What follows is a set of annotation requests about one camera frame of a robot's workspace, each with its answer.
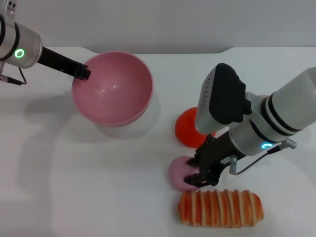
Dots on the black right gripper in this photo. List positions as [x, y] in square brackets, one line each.
[219, 153]

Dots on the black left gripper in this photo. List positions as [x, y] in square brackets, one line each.
[61, 63]

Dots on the pink peach toy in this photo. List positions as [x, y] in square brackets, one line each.
[177, 172]

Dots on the pink plastic bowl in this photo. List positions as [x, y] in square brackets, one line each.
[116, 98]

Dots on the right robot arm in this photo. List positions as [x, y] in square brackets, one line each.
[284, 111]

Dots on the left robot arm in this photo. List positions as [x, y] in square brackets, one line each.
[24, 44]

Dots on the orange tangerine toy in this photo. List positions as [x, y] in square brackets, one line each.
[185, 130]

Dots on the orange striped bread loaf toy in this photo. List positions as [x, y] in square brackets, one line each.
[219, 209]

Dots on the beige round fruit toy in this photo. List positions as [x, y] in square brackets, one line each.
[262, 96]

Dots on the right wrist camera housing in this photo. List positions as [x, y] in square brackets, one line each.
[222, 98]

